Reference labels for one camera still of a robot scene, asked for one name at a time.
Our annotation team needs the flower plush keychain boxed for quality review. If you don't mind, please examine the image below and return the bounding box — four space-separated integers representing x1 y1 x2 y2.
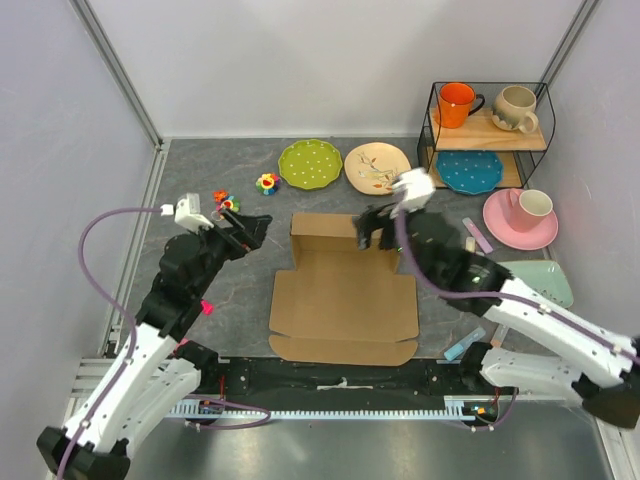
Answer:
211 195 240 222

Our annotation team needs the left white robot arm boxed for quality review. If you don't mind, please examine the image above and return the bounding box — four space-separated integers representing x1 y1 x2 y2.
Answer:
36 205 272 479

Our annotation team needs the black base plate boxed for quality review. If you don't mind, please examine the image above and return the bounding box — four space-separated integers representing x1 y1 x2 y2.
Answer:
195 357 495 411

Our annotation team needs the beige ceramic mug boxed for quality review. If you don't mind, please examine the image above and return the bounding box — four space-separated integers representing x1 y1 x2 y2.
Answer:
491 85 539 134

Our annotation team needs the pink black marker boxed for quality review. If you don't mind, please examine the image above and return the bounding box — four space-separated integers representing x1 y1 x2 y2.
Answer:
201 300 214 316

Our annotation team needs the black wire shelf rack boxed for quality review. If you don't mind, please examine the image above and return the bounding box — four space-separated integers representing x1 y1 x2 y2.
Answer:
417 81 556 188

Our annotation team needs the pink saucer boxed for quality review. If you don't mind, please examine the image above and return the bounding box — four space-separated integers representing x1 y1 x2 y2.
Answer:
483 189 559 251

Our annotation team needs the cream plate with branch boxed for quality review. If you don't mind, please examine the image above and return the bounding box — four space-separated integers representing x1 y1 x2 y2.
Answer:
344 142 411 196

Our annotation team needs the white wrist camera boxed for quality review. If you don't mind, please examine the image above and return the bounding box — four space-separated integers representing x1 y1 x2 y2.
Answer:
160 193 214 233
390 167 436 219

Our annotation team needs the small orange flower toy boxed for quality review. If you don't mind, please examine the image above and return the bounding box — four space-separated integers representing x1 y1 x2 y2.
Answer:
212 190 229 203

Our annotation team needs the rainbow flower plush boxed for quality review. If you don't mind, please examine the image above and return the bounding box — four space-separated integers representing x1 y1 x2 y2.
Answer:
255 172 281 196

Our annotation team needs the orange mug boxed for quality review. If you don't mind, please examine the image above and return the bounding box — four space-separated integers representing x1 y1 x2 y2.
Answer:
436 82 485 129

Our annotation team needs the blue marker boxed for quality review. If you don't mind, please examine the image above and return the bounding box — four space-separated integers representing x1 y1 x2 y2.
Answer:
444 327 486 362

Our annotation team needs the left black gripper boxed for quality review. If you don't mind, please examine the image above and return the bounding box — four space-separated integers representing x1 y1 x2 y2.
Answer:
188 206 272 298

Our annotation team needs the mint green square plate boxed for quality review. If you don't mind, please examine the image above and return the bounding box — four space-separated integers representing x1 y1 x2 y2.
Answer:
501 260 574 309

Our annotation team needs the brown cardboard box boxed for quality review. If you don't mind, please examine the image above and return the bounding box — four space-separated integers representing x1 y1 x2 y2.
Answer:
269 212 419 366

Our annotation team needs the green polka dot plate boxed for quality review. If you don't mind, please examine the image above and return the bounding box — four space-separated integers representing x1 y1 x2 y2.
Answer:
278 139 343 190

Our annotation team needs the yellow marker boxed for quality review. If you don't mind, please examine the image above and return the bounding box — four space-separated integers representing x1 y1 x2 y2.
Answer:
465 237 476 253

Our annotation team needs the purple marker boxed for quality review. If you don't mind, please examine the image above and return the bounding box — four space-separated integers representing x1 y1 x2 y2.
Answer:
462 217 494 254

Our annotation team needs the pink cup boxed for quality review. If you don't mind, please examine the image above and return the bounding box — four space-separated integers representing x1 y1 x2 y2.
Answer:
507 189 554 232

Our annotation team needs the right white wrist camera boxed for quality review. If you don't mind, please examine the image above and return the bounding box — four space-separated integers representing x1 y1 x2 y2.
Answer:
390 167 436 219

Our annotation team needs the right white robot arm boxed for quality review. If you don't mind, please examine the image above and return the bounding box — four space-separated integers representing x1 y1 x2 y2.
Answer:
352 205 639 429

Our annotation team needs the blue polka dot plate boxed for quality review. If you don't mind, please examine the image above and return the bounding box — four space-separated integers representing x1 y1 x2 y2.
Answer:
435 151 504 195

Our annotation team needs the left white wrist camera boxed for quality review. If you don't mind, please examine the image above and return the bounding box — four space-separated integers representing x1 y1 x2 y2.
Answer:
160 193 214 233

